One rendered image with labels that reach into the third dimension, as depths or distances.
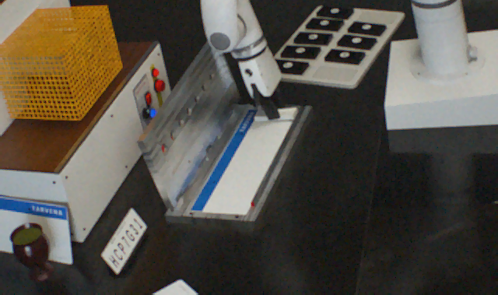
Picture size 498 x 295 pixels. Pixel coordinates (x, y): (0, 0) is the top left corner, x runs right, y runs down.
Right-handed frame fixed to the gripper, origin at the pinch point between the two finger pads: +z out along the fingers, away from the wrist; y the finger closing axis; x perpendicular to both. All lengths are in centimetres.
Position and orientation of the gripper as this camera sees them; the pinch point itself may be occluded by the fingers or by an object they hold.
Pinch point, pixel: (274, 107)
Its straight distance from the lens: 240.6
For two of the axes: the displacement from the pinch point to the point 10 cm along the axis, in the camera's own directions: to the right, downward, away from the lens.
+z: 3.6, 8.2, 4.4
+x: -8.8, 1.4, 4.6
